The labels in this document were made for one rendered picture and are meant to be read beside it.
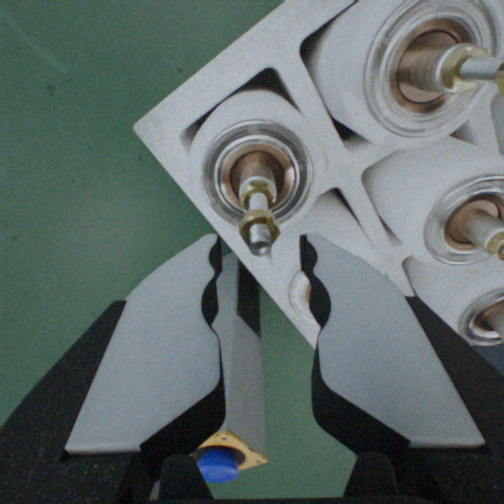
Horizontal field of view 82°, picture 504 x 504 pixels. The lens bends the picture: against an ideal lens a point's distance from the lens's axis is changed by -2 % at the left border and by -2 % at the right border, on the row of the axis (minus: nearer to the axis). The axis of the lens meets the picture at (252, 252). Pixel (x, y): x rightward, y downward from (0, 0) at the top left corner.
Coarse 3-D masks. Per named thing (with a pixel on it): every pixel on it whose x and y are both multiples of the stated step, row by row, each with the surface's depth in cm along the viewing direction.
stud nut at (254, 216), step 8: (248, 216) 13; (256, 216) 13; (264, 216) 13; (272, 216) 13; (240, 224) 14; (248, 224) 13; (264, 224) 13; (272, 224) 13; (240, 232) 13; (248, 232) 13; (272, 232) 13; (280, 232) 14; (248, 240) 14; (272, 240) 14
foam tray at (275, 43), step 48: (288, 0) 20; (336, 0) 20; (240, 48) 22; (288, 48) 22; (192, 96) 24; (288, 96) 29; (336, 144) 26; (480, 144) 26; (192, 192) 28; (240, 240) 31; (384, 240) 31
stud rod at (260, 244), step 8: (256, 200) 16; (264, 200) 16; (256, 208) 15; (264, 208) 15; (256, 224) 13; (256, 232) 13; (264, 232) 13; (256, 240) 12; (264, 240) 12; (256, 248) 12; (264, 248) 12; (256, 256) 13
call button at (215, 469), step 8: (208, 456) 27; (216, 456) 27; (224, 456) 27; (232, 456) 28; (200, 464) 27; (208, 464) 26; (216, 464) 26; (224, 464) 26; (232, 464) 27; (208, 472) 27; (216, 472) 27; (224, 472) 27; (232, 472) 27; (208, 480) 28; (216, 480) 28; (224, 480) 28; (232, 480) 28
